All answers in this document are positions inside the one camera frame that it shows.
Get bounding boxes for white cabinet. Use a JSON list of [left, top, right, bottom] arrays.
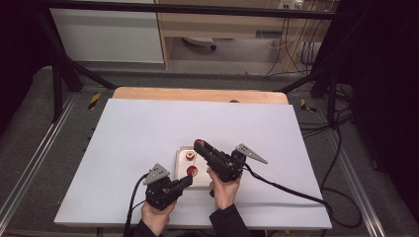
[[48, 0, 165, 64]]

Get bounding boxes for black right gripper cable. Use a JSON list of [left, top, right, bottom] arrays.
[[242, 163, 364, 229]]

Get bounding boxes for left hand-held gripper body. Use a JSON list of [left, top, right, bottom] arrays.
[[142, 163, 181, 211]]

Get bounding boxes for light wooden desk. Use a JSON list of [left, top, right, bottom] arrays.
[[153, 0, 340, 72]]

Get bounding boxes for person's right hand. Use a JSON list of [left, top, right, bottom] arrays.
[[206, 166, 243, 211]]

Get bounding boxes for bundle of black cables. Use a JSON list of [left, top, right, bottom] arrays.
[[297, 82, 356, 140]]

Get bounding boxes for white power strip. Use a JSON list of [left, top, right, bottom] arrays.
[[278, 0, 304, 11]]

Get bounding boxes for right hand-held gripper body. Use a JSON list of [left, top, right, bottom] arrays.
[[207, 142, 269, 183]]

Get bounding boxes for black curtain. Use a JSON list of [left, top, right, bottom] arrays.
[[0, 0, 55, 139], [312, 0, 419, 215]]

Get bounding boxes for wooden table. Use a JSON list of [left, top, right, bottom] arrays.
[[112, 86, 290, 106]]

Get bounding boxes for aluminium floor rail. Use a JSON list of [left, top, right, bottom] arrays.
[[0, 93, 79, 228], [325, 129, 387, 237]]

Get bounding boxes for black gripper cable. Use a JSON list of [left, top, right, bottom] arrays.
[[123, 172, 150, 237], [242, 163, 364, 229]]

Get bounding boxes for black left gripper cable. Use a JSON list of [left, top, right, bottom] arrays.
[[123, 172, 150, 237]]

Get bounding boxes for person's left hand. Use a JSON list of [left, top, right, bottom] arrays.
[[140, 199, 178, 237]]

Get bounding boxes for white rectangular tray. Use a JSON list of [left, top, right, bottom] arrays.
[[173, 145, 212, 189]]

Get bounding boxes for grey chair base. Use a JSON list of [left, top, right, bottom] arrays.
[[182, 36, 218, 52]]

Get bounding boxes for black metal frame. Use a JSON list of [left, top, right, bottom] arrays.
[[34, 0, 344, 123]]

